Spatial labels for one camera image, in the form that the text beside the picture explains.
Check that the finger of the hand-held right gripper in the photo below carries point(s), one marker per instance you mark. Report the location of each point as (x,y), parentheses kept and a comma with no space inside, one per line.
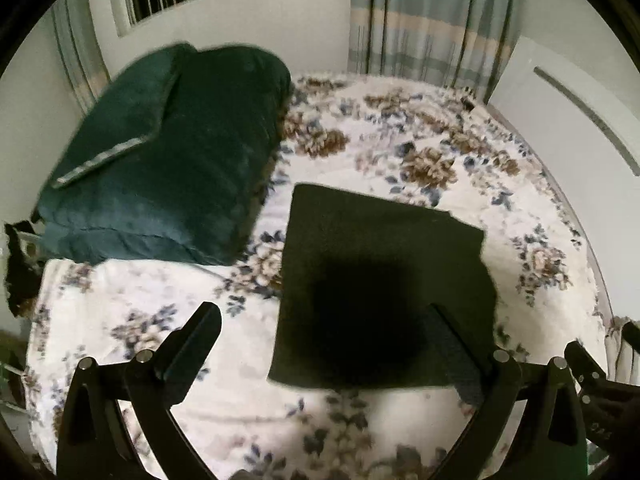
(585,367)

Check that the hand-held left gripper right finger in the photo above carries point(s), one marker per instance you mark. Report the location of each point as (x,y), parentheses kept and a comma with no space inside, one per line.
(450,355)

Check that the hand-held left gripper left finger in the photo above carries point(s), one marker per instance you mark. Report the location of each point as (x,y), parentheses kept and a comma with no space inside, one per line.
(192,350)

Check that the dark striped sweater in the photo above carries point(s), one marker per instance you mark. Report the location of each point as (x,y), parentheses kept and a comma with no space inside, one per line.
(350,240)

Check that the hanging black clothing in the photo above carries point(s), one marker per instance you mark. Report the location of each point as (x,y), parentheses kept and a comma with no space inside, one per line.
(22,280)

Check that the folded dark green quilt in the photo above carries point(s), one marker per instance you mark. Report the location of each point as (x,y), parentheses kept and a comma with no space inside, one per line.
(200,160)

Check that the white metal rack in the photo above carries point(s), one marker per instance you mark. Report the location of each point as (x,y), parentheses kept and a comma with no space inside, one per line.
(29,233)

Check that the floral bed blanket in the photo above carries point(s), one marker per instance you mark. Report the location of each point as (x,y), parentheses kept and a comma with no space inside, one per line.
(400,135)

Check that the dark green pillow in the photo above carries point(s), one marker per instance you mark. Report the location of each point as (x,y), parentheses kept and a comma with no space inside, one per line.
(125,110)

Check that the white headboard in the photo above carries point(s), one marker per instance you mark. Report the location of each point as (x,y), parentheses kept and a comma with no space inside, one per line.
(540,110)

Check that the narrow grey striped curtain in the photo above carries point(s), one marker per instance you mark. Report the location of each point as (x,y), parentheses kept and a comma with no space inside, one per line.
(75,60)

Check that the wide grey striped curtain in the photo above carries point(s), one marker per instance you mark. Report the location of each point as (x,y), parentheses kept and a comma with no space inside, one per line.
(425,25)

